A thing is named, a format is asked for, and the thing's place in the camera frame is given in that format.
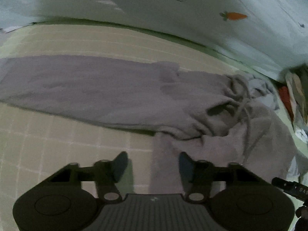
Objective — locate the pile of mixed clothes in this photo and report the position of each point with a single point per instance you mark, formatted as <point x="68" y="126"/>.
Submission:
<point x="293" y="94"/>

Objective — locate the grey fleece sweatpants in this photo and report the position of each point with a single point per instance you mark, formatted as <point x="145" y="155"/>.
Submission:
<point x="209" y="116"/>

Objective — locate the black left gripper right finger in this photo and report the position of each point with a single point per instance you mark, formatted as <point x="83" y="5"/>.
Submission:
<point x="197" y="177"/>

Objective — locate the pale carrot print bedsheet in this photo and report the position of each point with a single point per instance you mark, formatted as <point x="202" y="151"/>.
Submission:
<point x="268" y="35"/>

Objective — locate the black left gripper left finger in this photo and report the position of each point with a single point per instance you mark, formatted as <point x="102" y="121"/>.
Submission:
<point x="104" y="173"/>

